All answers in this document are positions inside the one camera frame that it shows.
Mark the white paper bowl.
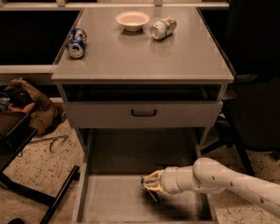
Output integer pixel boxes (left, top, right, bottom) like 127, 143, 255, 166
116, 11, 150, 32

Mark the grey metal drawer cabinet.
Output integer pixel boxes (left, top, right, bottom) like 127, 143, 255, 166
52, 7, 233, 142

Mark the open grey lower drawer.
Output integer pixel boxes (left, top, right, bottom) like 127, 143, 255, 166
72, 129, 218, 224

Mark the black office chair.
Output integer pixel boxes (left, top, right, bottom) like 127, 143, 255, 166
202, 0, 280, 175

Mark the brown cloth bag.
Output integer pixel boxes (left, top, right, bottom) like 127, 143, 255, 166
5, 77, 63, 135

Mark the closed grey upper drawer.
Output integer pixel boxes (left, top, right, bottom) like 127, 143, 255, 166
64, 101, 222, 129

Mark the blue pepsi can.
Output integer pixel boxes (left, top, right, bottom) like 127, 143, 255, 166
66, 28, 87, 59

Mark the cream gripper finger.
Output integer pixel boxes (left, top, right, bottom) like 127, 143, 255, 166
143, 183, 163, 193
144, 170, 162, 185

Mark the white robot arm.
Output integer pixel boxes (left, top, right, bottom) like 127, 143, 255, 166
142, 158, 280, 218

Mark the silver soda can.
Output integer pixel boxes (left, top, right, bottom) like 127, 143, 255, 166
150, 17, 177, 40

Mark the black drawer handle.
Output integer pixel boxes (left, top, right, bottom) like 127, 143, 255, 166
131, 109, 157, 118

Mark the black side table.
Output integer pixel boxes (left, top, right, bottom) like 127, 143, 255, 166
0, 112, 79, 224

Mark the blue rxbar wrapper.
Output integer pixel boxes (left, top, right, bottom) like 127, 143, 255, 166
140, 176, 160, 203

